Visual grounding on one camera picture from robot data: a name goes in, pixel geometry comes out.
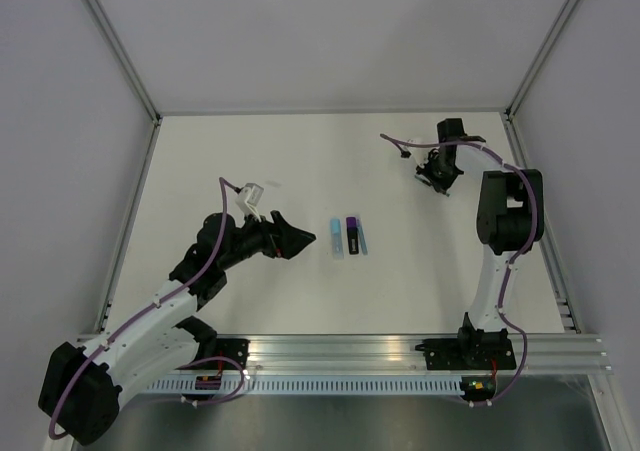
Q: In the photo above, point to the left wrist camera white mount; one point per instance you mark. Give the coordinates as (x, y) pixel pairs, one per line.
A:
(248, 199)

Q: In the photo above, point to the white slotted cable duct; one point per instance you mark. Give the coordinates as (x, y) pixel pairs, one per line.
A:
(198, 385)

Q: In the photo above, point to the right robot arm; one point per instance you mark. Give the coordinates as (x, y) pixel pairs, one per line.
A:
(509, 221)

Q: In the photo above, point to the light blue pen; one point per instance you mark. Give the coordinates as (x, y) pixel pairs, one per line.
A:
(336, 239)

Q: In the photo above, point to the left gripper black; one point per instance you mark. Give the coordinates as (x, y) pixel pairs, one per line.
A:
(286, 241)

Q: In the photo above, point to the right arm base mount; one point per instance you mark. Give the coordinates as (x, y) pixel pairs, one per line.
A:
(472, 349)

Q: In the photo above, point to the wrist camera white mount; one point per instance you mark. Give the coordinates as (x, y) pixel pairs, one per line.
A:
(412, 149)
(248, 199)

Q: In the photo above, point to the black purple highlighter pen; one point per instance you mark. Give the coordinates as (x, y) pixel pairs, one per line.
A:
(353, 235)

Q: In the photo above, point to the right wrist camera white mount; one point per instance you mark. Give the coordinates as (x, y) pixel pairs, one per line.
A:
(412, 149)

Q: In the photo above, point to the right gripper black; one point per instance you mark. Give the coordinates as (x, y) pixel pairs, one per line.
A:
(439, 185)

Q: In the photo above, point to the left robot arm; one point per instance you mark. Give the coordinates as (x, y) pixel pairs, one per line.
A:
(86, 386)

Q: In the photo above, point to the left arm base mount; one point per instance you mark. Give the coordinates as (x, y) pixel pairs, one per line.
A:
(215, 353)

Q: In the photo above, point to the aluminium mounting rail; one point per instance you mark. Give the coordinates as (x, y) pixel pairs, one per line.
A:
(394, 354)

